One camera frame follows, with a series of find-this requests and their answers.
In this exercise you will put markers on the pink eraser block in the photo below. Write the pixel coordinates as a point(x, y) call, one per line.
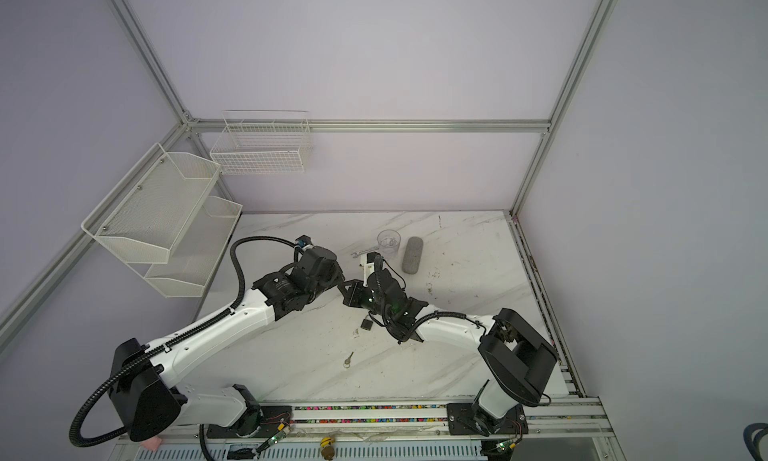
point(152, 444)

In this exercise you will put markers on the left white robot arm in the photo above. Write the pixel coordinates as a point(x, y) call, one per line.
point(146, 385)

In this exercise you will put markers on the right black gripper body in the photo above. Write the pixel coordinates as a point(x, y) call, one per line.
point(371, 305)

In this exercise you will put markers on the clear plastic cup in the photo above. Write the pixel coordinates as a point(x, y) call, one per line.
point(388, 243)

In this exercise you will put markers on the aluminium frame rail base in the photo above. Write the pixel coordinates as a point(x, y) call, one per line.
point(571, 429)

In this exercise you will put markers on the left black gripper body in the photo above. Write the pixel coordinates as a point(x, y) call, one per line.
point(335, 278)

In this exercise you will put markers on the silver key near front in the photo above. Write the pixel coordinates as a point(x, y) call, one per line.
point(347, 361)

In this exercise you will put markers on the silver open-end wrench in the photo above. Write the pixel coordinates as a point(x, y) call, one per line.
point(359, 253)

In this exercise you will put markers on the white mesh shelf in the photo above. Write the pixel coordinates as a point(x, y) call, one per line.
point(192, 265)
point(144, 219)

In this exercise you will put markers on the lower white mesh shelf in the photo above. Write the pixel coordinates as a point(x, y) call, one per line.
point(192, 265)

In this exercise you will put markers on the grey oblong sponge block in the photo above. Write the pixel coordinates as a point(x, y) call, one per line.
point(412, 255)

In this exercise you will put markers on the white wire basket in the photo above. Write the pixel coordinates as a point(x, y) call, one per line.
point(255, 142)

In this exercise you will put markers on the upper white mesh shelf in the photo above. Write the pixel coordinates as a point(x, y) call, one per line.
point(144, 219)

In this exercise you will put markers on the black padlock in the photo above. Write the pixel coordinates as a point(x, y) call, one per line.
point(366, 324)

